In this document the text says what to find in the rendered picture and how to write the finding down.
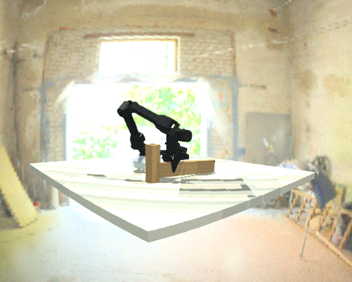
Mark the wooden rail with steel hooks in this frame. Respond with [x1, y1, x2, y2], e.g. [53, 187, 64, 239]
[159, 160, 215, 178]

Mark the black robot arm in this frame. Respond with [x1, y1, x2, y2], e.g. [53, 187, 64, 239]
[116, 100, 193, 156]

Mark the wooden post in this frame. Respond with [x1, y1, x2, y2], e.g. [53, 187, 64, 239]
[145, 144, 160, 184]

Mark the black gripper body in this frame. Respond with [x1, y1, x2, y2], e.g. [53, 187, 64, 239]
[160, 140, 189, 160]

